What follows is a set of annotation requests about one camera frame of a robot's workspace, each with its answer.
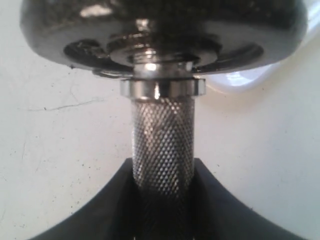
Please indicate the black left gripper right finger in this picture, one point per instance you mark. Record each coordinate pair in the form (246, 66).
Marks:
(218, 215)

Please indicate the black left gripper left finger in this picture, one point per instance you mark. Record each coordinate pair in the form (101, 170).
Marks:
(110, 215)

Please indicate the chrome threaded dumbbell bar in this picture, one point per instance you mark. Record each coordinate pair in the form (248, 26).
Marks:
(162, 91)

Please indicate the white rectangular plastic tray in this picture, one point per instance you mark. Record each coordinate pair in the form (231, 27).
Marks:
(241, 81)

